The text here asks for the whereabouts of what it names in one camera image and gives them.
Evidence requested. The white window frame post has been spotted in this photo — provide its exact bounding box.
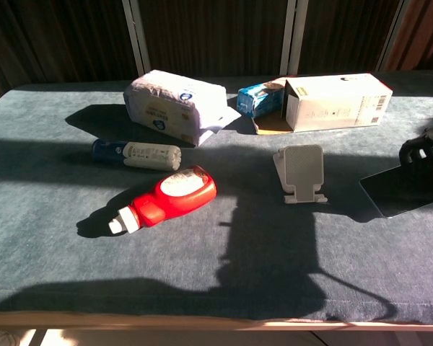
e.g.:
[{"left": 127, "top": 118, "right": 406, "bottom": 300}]
[
  {"left": 279, "top": 0, "right": 309, "bottom": 76},
  {"left": 121, "top": 0, "right": 153, "bottom": 76},
  {"left": 374, "top": 0, "right": 409, "bottom": 72}
]

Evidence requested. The blue and white tube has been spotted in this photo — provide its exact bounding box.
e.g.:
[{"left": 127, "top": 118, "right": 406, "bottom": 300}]
[{"left": 91, "top": 138, "right": 183, "bottom": 172}]

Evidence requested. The white cardboard box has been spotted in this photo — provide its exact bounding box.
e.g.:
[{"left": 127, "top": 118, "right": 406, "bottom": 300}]
[{"left": 253, "top": 73, "right": 394, "bottom": 136}]

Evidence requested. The dark brown curtain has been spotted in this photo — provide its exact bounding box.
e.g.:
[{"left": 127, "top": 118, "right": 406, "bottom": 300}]
[
  {"left": 138, "top": 0, "right": 290, "bottom": 79},
  {"left": 297, "top": 0, "right": 398, "bottom": 76},
  {"left": 0, "top": 0, "right": 139, "bottom": 95}
]

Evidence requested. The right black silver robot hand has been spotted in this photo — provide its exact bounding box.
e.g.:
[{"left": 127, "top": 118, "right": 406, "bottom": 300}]
[{"left": 398, "top": 123, "right": 433, "bottom": 173}]

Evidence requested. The white tissue pack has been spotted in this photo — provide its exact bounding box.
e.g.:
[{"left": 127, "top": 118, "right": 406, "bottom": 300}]
[{"left": 123, "top": 68, "right": 242, "bottom": 147}]

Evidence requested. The white phone stand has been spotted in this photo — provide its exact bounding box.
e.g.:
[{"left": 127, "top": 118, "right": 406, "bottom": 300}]
[{"left": 272, "top": 144, "right": 329, "bottom": 206}]

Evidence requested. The black smartphone blue case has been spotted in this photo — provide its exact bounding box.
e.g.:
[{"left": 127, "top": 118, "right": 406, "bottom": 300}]
[{"left": 358, "top": 158, "right": 433, "bottom": 219}]

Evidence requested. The red bottle with white cap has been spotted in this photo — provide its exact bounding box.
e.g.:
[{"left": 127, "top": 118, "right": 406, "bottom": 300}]
[{"left": 108, "top": 165, "right": 218, "bottom": 235}]

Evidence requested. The orange-red curtain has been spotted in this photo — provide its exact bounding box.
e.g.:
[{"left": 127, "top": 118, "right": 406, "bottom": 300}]
[{"left": 385, "top": 0, "right": 433, "bottom": 72}]

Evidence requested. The blue snack package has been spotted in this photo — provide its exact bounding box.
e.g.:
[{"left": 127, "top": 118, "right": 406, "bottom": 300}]
[{"left": 237, "top": 81, "right": 287, "bottom": 119}]

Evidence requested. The grey-blue table cloth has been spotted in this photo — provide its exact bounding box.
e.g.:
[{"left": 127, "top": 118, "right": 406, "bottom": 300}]
[{"left": 0, "top": 71, "right": 433, "bottom": 324}]

